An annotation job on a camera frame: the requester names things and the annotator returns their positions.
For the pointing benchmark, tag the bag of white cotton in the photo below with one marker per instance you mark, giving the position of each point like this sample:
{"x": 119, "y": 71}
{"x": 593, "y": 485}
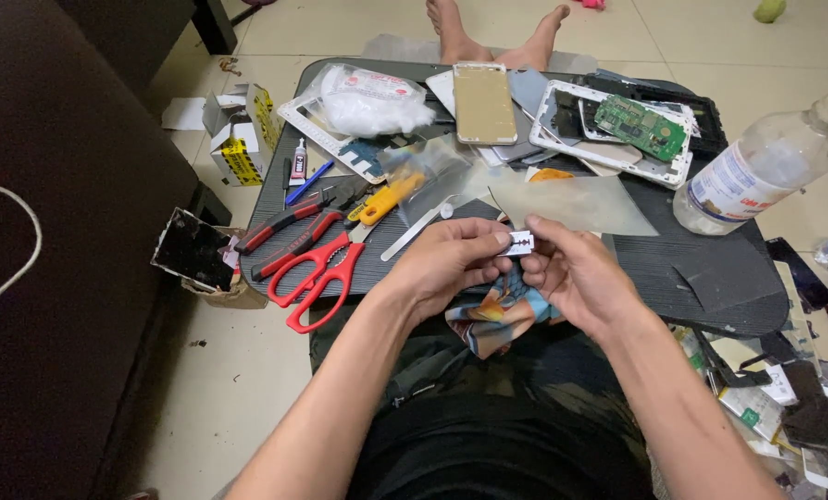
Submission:
{"x": 369, "y": 101}

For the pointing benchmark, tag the person's right hand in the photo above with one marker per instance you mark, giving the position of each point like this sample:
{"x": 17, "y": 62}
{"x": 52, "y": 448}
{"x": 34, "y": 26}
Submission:
{"x": 587, "y": 285}

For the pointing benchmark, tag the black phone frame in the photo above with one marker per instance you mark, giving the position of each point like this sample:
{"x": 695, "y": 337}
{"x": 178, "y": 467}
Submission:
{"x": 707, "y": 121}

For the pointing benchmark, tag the blue pen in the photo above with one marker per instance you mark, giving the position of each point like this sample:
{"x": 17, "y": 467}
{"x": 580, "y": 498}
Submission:
{"x": 309, "y": 183}

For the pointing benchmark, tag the gold phone back cover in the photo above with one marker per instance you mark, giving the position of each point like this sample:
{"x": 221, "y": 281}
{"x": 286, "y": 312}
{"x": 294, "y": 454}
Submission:
{"x": 484, "y": 104}

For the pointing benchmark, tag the clear plastic bag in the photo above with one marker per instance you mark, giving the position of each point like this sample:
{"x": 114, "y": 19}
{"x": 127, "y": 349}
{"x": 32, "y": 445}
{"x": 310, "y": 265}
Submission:
{"x": 424, "y": 170}

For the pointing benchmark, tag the small glue tube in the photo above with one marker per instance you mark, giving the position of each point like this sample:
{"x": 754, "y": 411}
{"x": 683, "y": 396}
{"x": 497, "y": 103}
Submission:
{"x": 298, "y": 161}

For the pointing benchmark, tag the person's foot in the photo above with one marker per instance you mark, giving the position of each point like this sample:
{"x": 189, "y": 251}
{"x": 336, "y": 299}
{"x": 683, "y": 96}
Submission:
{"x": 455, "y": 35}
{"x": 542, "y": 43}

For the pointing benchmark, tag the white paper scrap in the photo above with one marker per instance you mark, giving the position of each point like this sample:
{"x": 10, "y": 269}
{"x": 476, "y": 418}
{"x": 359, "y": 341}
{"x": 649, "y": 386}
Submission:
{"x": 183, "y": 113}

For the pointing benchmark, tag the white tablet frame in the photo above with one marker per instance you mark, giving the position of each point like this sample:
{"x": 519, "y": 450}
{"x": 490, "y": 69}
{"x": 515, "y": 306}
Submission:
{"x": 664, "y": 170}

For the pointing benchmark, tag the thin black tool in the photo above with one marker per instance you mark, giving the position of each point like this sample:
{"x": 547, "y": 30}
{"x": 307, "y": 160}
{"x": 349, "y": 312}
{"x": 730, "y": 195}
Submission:
{"x": 287, "y": 173}

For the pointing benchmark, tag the dark brown sofa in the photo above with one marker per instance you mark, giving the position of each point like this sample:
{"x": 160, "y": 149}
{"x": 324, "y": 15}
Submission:
{"x": 60, "y": 243}

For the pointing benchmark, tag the person's black clothing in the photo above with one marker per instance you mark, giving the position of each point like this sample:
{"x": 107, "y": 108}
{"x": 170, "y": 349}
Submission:
{"x": 497, "y": 423}

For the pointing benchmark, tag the dark furniture leg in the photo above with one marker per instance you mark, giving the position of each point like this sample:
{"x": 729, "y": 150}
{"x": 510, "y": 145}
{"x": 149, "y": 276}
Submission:
{"x": 212, "y": 24}

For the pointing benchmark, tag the clear film sheet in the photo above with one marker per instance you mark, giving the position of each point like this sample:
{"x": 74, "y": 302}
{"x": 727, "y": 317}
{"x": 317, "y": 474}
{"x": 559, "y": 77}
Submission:
{"x": 580, "y": 203}

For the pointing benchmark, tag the small white cap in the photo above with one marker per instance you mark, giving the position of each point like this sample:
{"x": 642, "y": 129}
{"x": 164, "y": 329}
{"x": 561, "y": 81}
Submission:
{"x": 446, "y": 208}

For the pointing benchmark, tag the brown cardboard box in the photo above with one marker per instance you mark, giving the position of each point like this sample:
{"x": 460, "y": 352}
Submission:
{"x": 230, "y": 295}

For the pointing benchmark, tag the yellow black carton box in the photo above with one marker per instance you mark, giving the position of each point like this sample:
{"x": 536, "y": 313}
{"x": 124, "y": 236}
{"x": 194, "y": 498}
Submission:
{"x": 244, "y": 135}

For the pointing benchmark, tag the pink toy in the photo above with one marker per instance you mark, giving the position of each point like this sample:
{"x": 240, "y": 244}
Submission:
{"x": 593, "y": 3}

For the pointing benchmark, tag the clear plastic bottle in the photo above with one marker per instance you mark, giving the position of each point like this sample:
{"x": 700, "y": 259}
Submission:
{"x": 754, "y": 170}

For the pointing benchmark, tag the broken black screen panel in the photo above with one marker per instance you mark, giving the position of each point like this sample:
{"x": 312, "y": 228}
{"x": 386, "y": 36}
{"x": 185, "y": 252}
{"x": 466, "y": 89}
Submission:
{"x": 193, "y": 248}

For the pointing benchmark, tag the yellow utility knife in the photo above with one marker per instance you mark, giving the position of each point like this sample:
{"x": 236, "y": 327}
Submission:
{"x": 386, "y": 199}

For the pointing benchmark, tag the person's left hand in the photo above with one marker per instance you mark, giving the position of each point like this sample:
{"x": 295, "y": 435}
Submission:
{"x": 434, "y": 267}

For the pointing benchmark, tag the orange round piece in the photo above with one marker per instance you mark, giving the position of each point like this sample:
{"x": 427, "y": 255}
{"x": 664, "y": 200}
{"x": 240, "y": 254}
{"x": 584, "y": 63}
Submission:
{"x": 551, "y": 175}

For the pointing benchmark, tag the green toy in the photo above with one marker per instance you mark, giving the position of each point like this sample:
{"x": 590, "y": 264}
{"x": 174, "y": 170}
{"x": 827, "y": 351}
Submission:
{"x": 769, "y": 10}

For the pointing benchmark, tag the person's right foot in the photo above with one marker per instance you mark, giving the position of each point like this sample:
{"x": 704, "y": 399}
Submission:
{"x": 542, "y": 43}

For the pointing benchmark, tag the green circuit board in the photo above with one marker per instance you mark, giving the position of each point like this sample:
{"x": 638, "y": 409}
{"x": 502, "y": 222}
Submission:
{"x": 639, "y": 126}

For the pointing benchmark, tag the white phone frame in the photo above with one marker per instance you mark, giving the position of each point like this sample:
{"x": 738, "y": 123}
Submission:
{"x": 330, "y": 146}

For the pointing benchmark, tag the silver metal tweezers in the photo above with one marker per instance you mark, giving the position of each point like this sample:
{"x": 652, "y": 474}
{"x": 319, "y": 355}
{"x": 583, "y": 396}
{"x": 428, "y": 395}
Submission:
{"x": 414, "y": 233}

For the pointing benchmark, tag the person's left foot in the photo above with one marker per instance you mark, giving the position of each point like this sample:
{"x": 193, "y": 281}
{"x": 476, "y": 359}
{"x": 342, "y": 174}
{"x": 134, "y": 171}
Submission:
{"x": 455, "y": 35}

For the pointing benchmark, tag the grey phone back cover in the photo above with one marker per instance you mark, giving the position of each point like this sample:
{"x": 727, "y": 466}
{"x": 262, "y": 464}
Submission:
{"x": 528, "y": 90}

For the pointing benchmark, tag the heap of phone parts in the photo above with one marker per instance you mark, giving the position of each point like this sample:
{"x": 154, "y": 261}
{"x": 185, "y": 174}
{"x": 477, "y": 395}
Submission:
{"x": 782, "y": 389}

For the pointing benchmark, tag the black lap table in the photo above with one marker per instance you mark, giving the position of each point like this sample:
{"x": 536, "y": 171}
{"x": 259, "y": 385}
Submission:
{"x": 684, "y": 278}

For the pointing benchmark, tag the black sheet piece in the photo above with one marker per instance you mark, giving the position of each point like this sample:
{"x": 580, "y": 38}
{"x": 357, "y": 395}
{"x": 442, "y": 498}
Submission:
{"x": 726, "y": 276}

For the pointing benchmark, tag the silver razor blade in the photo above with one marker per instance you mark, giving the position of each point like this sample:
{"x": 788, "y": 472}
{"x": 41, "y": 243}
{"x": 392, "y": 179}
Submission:
{"x": 520, "y": 243}

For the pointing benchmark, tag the colourful printed cloth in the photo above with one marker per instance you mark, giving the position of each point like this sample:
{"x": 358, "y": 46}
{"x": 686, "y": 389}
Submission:
{"x": 497, "y": 316}

